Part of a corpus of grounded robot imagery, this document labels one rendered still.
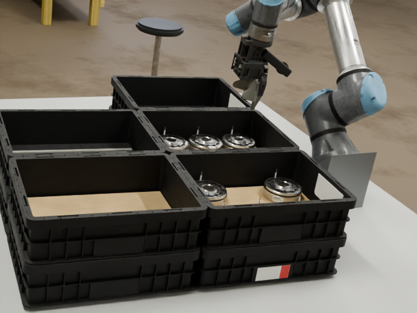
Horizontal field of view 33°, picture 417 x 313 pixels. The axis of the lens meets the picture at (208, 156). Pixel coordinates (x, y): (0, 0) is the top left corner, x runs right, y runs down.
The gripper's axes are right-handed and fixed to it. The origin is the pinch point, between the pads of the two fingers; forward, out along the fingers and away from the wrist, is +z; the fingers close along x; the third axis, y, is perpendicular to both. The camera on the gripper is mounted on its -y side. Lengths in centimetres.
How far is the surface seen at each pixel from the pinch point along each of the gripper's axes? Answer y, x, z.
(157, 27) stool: -54, -229, 76
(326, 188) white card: -6.7, 37.3, 5.1
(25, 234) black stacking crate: 71, 45, 7
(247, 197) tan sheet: 10.5, 28.7, 13.1
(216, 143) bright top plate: 8.3, 0.8, 13.9
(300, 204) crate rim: 8.5, 49.0, 0.2
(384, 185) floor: -164, -106, 117
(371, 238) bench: -30, 36, 25
